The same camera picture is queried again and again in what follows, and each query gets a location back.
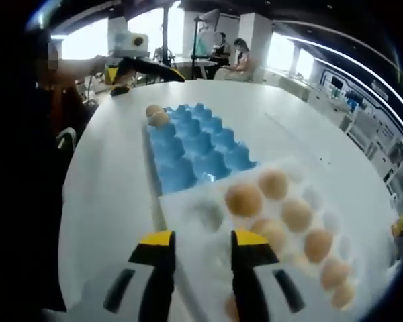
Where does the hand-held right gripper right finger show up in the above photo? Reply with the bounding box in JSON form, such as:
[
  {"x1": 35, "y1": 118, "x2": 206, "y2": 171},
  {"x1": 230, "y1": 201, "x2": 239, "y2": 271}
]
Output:
[{"x1": 230, "y1": 229, "x2": 326, "y2": 322}]

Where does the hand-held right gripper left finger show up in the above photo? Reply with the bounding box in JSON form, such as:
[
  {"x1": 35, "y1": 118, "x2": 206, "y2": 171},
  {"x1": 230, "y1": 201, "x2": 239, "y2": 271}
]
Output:
[{"x1": 83, "y1": 229, "x2": 177, "y2": 322}]

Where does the single brown egg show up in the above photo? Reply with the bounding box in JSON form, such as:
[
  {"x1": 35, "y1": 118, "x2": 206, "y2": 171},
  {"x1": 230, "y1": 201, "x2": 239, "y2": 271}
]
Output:
[
  {"x1": 144, "y1": 104, "x2": 164, "y2": 117},
  {"x1": 148, "y1": 111, "x2": 171, "y2": 128}
]

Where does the white egg tray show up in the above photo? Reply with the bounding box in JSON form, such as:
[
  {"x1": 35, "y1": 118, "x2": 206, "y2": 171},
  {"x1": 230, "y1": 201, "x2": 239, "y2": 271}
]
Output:
[{"x1": 159, "y1": 157, "x2": 367, "y2": 322}]

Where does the blue egg tray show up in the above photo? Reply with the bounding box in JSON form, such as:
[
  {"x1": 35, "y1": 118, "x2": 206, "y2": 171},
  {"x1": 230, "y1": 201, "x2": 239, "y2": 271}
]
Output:
[{"x1": 144, "y1": 102, "x2": 259, "y2": 197}]

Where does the black tripod stand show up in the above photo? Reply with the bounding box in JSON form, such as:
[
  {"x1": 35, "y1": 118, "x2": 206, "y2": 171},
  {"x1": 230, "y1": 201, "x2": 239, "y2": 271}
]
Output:
[{"x1": 189, "y1": 18, "x2": 206, "y2": 80}]

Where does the brown chair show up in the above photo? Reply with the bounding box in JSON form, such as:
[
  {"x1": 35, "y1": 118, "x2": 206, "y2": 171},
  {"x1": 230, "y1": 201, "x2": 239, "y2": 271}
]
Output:
[{"x1": 52, "y1": 82, "x2": 88, "y2": 135}]

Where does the white table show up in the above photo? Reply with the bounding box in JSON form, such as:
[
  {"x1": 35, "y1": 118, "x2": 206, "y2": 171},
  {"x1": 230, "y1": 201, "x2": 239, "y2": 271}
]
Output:
[{"x1": 58, "y1": 78, "x2": 403, "y2": 322}]

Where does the person in black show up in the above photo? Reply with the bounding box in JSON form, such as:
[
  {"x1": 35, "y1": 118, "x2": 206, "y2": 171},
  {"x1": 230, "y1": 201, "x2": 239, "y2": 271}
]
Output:
[{"x1": 0, "y1": 33, "x2": 88, "y2": 309}]

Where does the wall display panel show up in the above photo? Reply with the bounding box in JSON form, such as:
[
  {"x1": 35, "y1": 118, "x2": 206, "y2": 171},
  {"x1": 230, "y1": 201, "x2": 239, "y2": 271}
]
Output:
[{"x1": 318, "y1": 63, "x2": 400, "y2": 142}]

